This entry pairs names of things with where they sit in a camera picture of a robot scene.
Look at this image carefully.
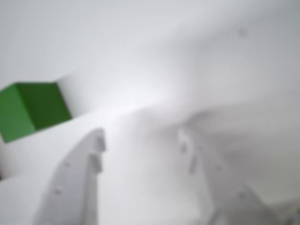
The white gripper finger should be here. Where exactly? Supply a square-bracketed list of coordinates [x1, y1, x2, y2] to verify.
[30, 127, 106, 225]
[178, 127, 291, 225]

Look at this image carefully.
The green cube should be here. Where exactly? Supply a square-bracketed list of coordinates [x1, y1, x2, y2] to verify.
[0, 81, 72, 143]

